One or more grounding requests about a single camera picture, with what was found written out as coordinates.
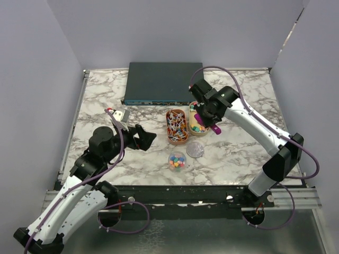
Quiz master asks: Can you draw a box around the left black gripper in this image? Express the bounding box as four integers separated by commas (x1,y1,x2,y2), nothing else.
104,122,156,164

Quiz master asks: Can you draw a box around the beige tray of star candies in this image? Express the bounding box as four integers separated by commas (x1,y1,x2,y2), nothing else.
189,101,209,136

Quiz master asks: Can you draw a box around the purple plastic scoop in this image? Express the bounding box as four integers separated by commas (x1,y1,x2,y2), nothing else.
193,113,222,135

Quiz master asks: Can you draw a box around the clear plastic jar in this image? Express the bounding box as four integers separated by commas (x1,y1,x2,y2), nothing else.
168,151,187,172

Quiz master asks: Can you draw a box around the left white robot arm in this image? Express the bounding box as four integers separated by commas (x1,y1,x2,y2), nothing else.
14,124,157,253

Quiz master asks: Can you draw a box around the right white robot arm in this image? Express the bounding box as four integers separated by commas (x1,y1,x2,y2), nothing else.
189,79,304,207

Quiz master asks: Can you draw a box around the silver jar lid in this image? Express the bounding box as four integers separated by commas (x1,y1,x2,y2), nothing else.
186,142,204,158

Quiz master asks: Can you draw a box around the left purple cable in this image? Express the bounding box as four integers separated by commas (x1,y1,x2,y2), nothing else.
23,108,125,254

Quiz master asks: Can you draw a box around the purple cable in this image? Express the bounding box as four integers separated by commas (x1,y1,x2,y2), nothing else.
190,65,320,179
23,108,125,254

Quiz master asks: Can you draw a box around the blue network switch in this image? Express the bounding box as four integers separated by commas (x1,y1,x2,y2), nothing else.
121,62,203,106

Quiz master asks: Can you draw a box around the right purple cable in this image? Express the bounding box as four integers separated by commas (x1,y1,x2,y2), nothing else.
190,65,320,179

